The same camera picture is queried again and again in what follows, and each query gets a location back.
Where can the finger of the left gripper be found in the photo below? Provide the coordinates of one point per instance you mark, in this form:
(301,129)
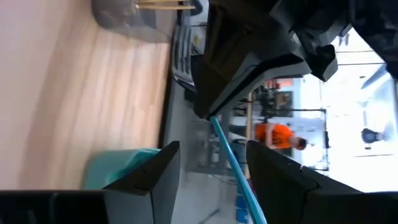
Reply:
(242,56)

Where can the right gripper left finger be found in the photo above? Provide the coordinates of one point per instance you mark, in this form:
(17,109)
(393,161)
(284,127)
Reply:
(155,183)

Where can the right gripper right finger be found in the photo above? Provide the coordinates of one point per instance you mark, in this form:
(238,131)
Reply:
(286,193)

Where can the teal plastic bin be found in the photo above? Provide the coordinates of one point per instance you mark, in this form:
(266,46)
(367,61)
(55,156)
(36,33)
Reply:
(112,168)

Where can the person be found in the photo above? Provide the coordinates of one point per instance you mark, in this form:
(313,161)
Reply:
(276,137)

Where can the grey translucent plastic bin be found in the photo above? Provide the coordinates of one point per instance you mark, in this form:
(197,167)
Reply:
(124,18)

